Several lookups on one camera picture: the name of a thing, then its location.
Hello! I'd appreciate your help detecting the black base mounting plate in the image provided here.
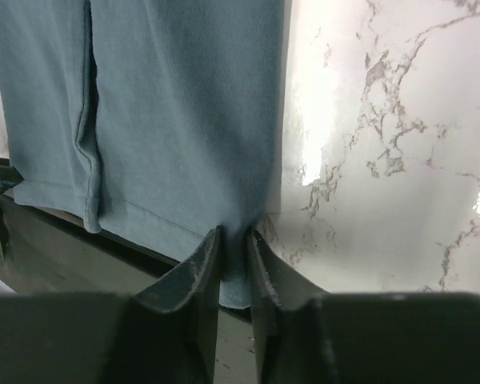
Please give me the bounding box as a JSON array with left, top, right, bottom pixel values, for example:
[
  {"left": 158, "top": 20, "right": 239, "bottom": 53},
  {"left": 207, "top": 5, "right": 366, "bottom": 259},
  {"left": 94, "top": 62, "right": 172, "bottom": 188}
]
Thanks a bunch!
[{"left": 0, "top": 154, "right": 257, "bottom": 384}]

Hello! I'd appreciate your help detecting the blue-grey t-shirt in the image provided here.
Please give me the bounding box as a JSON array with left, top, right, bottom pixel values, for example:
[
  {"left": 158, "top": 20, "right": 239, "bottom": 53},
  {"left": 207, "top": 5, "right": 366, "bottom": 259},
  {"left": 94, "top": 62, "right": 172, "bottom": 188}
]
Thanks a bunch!
[{"left": 0, "top": 1, "right": 287, "bottom": 309}]

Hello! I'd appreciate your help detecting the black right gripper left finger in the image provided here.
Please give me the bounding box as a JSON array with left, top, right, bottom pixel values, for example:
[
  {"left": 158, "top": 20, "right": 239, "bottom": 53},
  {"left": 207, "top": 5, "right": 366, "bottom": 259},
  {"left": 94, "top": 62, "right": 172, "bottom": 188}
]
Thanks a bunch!
[{"left": 99, "top": 227, "right": 222, "bottom": 383}]

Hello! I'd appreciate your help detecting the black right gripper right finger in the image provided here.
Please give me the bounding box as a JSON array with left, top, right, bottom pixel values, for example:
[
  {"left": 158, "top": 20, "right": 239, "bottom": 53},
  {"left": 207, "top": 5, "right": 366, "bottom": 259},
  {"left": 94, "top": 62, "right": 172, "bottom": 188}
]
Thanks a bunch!
[{"left": 246, "top": 230, "right": 340, "bottom": 383}]

